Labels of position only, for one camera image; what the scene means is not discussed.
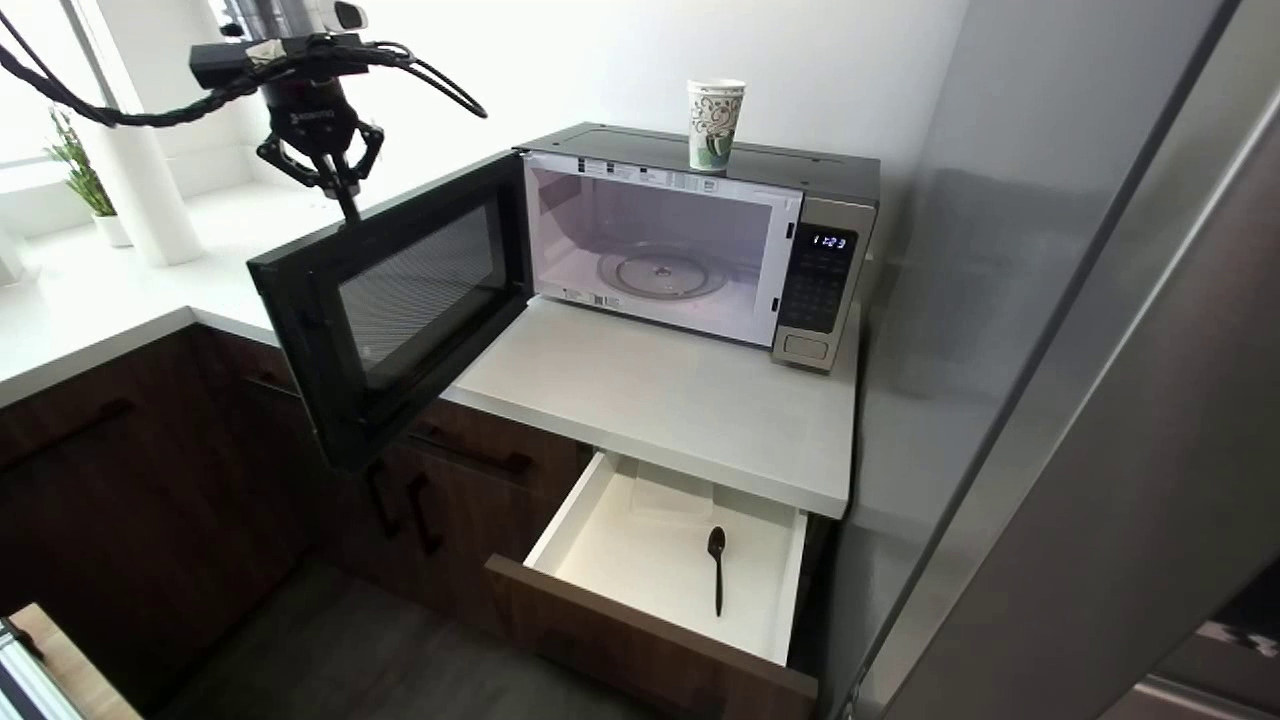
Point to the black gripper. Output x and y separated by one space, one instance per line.
318 104

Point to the black glass microwave door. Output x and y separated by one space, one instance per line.
304 384

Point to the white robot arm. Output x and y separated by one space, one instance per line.
287 17

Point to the glass microwave turntable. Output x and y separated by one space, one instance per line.
660 273

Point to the silver microwave oven body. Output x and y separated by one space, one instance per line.
824 181

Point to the white paper towel roll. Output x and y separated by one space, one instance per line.
153 200

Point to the green potted plant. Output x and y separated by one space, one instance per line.
82 181

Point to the white patterned paper cup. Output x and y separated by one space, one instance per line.
717 125

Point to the dark wood kitchen cabinets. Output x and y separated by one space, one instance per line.
162 534

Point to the white drawer with wood front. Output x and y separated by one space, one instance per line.
652 545

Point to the black plastic spoon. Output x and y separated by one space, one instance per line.
717 543

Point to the light wooden board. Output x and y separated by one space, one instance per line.
67 664

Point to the grey steel refrigerator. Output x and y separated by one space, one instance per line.
1066 360

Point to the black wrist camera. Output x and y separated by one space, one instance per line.
254 61

